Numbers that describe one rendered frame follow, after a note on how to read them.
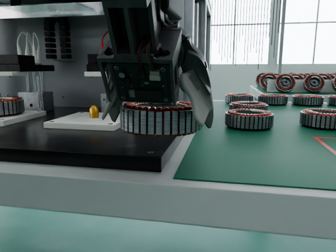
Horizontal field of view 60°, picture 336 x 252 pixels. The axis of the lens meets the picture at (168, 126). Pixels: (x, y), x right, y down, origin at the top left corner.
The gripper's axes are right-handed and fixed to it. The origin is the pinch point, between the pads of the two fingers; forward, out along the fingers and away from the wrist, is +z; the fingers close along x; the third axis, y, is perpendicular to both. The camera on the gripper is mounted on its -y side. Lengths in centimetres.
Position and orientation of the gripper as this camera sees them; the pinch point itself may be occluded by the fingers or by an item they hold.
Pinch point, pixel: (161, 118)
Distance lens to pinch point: 40.5
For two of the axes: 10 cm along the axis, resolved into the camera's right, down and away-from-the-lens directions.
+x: 9.8, 0.6, -1.7
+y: -1.7, 6.9, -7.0
